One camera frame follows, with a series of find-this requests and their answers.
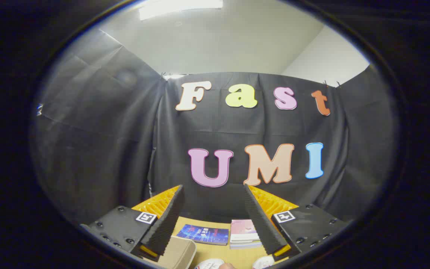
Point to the beige fabric storage box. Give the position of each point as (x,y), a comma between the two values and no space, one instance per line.
(179,256)

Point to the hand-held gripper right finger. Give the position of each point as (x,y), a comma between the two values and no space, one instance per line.
(259,220)

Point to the white shoe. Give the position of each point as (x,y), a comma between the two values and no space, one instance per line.
(207,264)
(262,262)

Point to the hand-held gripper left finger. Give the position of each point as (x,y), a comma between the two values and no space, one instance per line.
(170,220)

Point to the blue book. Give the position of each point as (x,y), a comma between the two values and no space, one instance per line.
(203,234)

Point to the stack of pink books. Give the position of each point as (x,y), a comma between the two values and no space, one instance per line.
(243,233)

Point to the ceiling light panel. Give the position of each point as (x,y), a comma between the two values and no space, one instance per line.
(181,7)

